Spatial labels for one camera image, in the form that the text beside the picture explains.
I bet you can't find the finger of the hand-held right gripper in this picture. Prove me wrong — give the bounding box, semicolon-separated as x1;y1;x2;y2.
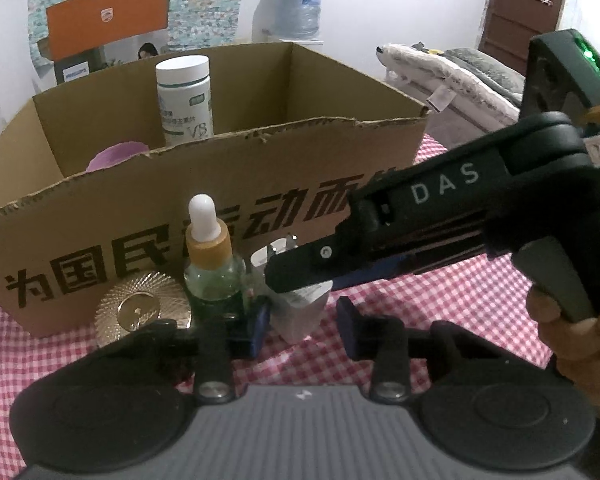
329;254;412;292
264;234;363;295

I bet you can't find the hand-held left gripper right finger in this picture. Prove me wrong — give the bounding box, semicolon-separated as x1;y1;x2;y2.
336;296;523;404

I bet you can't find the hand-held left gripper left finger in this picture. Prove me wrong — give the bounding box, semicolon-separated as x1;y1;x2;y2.
87;296;273;404

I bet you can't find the white charger plug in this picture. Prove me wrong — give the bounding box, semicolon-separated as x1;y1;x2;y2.
249;233;335;344

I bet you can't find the green dropper bottle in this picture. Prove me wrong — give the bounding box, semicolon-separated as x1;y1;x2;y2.
182;193;249;322

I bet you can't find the brown cardboard box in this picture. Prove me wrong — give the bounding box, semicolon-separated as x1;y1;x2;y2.
0;41;429;339

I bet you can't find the white pill bottle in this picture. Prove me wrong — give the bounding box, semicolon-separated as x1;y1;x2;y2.
155;56;214;147

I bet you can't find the purple round object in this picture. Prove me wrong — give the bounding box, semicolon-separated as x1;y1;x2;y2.
85;141;149;173

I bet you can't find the person's right hand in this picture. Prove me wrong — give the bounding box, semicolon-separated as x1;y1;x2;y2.
525;284;600;413

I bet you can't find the pink checked cloth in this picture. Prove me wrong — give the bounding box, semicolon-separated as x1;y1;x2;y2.
0;132;561;466

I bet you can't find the gold ribbed round lid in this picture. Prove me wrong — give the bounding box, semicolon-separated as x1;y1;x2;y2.
93;269;194;349

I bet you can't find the grey plush cushion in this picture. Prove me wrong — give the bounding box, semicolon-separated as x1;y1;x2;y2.
442;46;527;108

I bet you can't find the brown wooden door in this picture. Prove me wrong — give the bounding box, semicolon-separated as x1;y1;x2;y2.
479;0;572;77

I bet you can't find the blue water bottle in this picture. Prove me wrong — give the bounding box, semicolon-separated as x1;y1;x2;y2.
269;0;327;41

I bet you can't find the floral curtain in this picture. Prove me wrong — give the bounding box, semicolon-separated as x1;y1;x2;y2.
26;0;267;78

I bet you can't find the orange cardboard box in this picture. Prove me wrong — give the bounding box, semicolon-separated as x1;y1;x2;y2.
45;0;174;62

